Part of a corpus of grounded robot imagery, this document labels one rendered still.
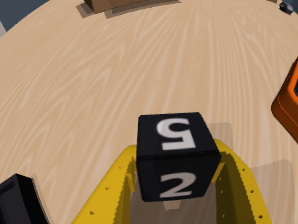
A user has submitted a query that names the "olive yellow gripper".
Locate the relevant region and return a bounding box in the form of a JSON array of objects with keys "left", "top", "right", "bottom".
[{"left": 71, "top": 139, "right": 272, "bottom": 224}]

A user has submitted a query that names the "open brown cardboard box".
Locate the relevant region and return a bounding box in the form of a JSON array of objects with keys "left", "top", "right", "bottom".
[{"left": 84, "top": 0, "right": 147, "bottom": 14}]

